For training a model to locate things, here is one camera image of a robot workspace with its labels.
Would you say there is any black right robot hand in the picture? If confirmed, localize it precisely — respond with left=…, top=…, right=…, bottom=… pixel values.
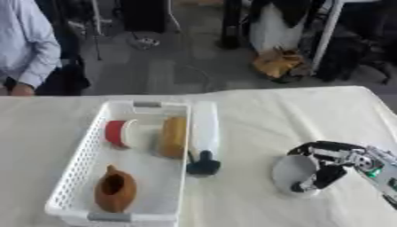
left=285, top=140, right=372, bottom=193

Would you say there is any black bag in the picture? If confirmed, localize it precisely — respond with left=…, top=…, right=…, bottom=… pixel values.
left=315, top=32, right=372, bottom=82

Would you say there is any brown paper bag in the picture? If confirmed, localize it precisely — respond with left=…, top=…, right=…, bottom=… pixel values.
left=251, top=47, right=307, bottom=80

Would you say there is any white table leg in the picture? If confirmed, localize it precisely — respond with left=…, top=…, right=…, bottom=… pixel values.
left=310, top=0, right=346, bottom=72

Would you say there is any white bottle with black cap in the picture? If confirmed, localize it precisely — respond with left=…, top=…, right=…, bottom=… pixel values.
left=186, top=100, right=223, bottom=177

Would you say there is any white bag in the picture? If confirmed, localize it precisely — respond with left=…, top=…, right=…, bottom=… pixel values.
left=249, top=3, right=307, bottom=53

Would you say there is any tan bread loaf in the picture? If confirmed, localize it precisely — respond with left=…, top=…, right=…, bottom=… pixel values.
left=158, top=115, right=188, bottom=159

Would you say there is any white plastic basket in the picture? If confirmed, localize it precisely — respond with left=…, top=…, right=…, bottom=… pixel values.
left=43, top=99, right=194, bottom=227

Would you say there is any red and white cup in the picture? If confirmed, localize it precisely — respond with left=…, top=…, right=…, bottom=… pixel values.
left=104, top=119, right=142, bottom=149

